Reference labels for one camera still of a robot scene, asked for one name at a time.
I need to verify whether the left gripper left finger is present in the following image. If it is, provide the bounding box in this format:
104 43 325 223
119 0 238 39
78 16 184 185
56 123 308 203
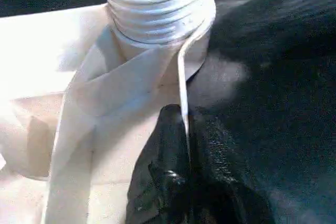
125 104 193 224

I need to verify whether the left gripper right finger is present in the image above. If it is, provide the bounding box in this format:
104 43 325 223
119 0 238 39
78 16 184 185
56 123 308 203
187 107 277 224

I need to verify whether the white plastic table top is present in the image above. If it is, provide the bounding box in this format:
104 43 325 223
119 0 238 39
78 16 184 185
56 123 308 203
0 1 217 224

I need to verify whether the white plastic table leg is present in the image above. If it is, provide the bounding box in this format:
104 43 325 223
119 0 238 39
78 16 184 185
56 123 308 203
98 0 214 45

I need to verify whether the black work mat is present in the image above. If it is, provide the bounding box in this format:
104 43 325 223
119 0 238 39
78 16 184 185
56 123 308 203
0 0 336 224

